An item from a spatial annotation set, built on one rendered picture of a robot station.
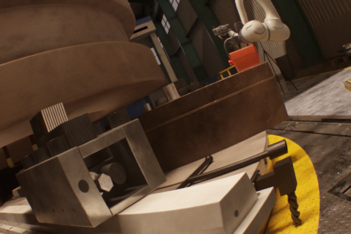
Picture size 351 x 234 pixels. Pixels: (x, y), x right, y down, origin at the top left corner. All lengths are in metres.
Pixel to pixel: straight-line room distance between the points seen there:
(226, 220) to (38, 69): 0.98
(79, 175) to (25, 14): 1.06
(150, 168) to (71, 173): 0.30
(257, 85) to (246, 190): 1.20
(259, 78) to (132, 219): 1.29
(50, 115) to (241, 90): 1.19
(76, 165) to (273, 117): 1.35
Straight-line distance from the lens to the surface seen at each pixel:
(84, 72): 1.49
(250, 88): 1.89
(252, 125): 1.91
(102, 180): 0.87
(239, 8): 2.33
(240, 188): 0.74
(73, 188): 0.80
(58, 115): 1.07
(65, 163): 0.80
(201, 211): 0.68
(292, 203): 1.20
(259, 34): 1.49
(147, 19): 7.17
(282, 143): 1.30
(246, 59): 1.90
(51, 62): 1.38
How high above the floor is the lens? 0.68
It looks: 2 degrees down
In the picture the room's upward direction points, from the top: 24 degrees counter-clockwise
